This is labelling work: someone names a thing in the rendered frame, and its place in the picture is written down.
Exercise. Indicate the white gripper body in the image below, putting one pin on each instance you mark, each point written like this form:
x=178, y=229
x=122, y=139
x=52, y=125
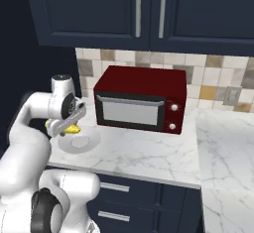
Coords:
x=71, y=119

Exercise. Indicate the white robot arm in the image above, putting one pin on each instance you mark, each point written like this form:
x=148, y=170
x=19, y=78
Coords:
x=23, y=164

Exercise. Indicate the yellow corn cob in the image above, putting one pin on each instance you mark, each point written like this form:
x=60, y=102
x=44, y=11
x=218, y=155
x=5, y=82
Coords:
x=73, y=129

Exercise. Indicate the black glass oven door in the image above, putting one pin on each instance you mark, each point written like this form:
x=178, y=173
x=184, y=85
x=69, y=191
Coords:
x=130, y=113

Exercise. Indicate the red toaster oven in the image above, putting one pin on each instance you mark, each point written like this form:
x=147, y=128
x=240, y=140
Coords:
x=142, y=80

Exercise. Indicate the white oven knob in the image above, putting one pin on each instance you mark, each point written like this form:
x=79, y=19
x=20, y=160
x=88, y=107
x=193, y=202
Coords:
x=172, y=126
x=174, y=107

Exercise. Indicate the white round plate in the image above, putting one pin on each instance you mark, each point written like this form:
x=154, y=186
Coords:
x=82, y=141

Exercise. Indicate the dark blue tall cupboard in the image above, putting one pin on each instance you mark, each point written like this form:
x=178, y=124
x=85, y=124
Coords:
x=20, y=45

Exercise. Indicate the dark blue drawer front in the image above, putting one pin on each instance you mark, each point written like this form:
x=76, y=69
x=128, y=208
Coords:
x=142, y=220
x=142, y=190

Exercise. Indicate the dark blue cupboard door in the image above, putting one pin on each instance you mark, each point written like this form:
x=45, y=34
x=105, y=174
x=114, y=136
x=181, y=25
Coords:
x=89, y=9
x=211, y=12

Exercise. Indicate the dark blue base cupboard panel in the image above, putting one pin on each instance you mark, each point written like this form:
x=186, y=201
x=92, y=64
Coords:
x=180, y=210

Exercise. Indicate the grey wall socket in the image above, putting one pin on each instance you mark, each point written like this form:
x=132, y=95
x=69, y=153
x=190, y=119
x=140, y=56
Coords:
x=232, y=95

